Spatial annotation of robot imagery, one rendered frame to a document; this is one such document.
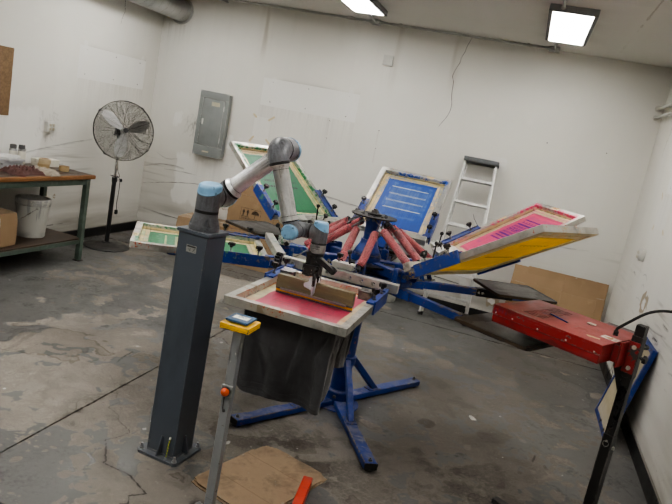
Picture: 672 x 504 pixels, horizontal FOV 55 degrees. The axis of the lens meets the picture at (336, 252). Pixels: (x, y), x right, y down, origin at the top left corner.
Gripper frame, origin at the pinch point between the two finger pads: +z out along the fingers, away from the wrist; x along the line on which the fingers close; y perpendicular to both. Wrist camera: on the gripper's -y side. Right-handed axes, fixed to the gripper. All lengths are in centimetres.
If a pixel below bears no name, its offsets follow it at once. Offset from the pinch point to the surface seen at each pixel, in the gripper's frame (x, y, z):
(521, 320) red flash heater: -22, -99, -5
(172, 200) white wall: -433, 336, 43
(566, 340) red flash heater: -10, -120, -3
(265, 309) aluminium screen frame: 38.9, 9.6, 2.1
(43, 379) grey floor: -12, 163, 96
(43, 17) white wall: -233, 378, -136
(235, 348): 58, 13, 16
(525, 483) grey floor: -77, -124, 103
